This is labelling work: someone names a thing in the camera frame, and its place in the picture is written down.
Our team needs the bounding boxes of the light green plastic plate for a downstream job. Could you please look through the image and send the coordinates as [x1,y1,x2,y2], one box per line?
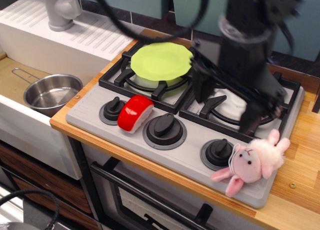
[130,42,193,81]

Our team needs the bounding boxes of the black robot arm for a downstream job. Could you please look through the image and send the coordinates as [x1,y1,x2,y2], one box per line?
[191,0,303,134]

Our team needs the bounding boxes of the black right stove knob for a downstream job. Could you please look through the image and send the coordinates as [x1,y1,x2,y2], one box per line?
[200,139,234,171]

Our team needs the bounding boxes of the black stove knob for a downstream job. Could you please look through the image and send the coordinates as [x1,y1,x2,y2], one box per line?
[200,139,234,171]
[99,97,126,126]
[142,113,187,150]

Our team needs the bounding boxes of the red white sushi toy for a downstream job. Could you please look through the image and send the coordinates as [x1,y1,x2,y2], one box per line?
[117,95,154,134]

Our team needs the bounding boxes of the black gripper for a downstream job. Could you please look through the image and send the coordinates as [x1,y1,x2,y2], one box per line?
[191,39,286,135]

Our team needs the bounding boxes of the black left stove knob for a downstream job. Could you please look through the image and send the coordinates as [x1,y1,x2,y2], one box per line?
[99,97,126,126]

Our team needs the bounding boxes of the toy oven door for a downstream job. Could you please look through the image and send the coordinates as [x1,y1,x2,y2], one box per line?
[89,156,261,229]

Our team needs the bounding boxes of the pink stuffed rabbit toy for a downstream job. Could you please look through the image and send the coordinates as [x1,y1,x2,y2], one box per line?
[210,129,291,197]

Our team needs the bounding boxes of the black middle stove knob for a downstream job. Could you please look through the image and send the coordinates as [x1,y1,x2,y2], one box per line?
[142,113,187,150]

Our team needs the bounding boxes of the black left burner grate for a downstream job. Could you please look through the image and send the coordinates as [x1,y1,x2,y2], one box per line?
[98,42,193,114]

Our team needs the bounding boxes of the stainless steel pot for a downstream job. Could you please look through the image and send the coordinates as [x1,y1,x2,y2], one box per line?
[11,68,83,117]

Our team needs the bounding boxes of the wooden drawer fronts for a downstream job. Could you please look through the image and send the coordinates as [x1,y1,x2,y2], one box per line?
[0,141,100,229]

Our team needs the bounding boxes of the black burner grate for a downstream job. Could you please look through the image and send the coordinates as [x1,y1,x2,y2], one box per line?
[179,72,305,143]
[98,42,193,114]

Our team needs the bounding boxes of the grey toy stove top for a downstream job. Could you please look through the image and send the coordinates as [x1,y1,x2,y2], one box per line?
[65,36,306,209]

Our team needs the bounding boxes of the black right burner grate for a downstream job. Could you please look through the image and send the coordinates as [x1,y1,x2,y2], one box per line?
[179,72,305,143]

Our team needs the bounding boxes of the black braided cable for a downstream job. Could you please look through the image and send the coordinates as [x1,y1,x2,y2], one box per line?
[89,0,211,44]

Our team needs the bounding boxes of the grey toy faucet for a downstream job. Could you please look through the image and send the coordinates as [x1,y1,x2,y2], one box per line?
[44,0,82,32]

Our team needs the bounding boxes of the white toy sink unit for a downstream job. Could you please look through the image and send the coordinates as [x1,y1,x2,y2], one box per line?
[0,0,131,180]

